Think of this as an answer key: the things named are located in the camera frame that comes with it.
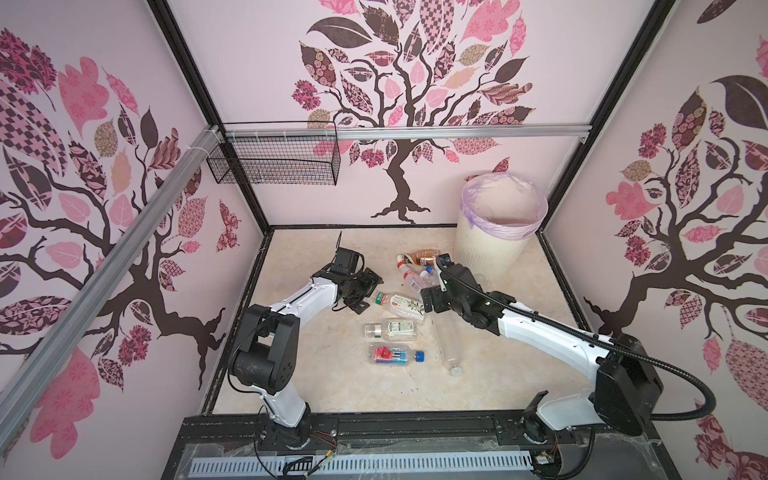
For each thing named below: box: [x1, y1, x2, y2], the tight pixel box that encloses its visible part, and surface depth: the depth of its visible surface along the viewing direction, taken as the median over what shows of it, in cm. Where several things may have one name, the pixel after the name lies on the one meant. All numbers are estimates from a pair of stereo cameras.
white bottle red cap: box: [397, 261, 427, 293], surface depth 102 cm
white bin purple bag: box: [453, 172, 548, 286], surface depth 97 cm
